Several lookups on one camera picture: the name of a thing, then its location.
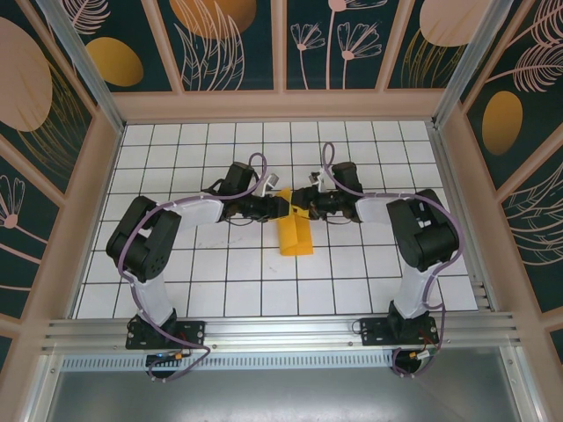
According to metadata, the aluminium corner post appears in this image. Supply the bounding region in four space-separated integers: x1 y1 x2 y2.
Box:
430 0 511 128
37 0 127 133

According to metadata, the aluminium side rail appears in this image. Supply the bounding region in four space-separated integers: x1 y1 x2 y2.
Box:
429 122 496 309

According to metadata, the slotted grey cable duct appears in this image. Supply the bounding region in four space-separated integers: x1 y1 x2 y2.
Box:
61 353 397 370

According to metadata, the grey metal panel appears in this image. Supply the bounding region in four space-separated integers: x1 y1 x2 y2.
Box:
26 367 542 422

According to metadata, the aluminium front rail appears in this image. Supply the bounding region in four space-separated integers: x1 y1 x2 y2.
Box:
41 310 524 353

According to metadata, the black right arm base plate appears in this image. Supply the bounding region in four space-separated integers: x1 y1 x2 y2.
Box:
358 316 439 348

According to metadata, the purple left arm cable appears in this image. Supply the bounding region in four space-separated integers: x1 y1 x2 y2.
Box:
118 152 269 383

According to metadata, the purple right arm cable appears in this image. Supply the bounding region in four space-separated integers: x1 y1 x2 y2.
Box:
323 142 463 379

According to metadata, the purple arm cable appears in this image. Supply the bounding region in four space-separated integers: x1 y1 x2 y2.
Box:
323 142 463 379
118 152 269 383

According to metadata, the yellow paper sheet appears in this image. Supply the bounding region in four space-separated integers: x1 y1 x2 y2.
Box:
275 186 315 258

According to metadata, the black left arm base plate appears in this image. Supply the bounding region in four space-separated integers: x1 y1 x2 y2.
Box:
126 319 208 351

